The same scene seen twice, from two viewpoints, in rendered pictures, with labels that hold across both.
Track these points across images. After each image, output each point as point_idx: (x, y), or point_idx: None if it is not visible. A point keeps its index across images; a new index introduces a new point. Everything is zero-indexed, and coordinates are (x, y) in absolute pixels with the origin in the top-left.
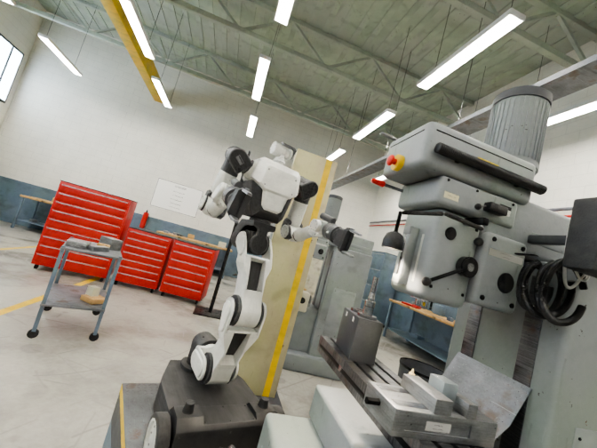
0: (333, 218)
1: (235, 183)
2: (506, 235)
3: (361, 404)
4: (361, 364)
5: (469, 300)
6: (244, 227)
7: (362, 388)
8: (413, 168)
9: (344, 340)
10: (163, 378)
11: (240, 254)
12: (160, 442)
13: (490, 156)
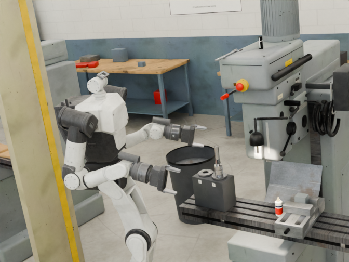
0: (170, 120)
1: (137, 160)
2: (299, 93)
3: (257, 233)
4: (233, 209)
5: (293, 143)
6: None
7: (254, 224)
8: (258, 90)
9: (209, 201)
10: None
11: (119, 198)
12: None
13: (288, 55)
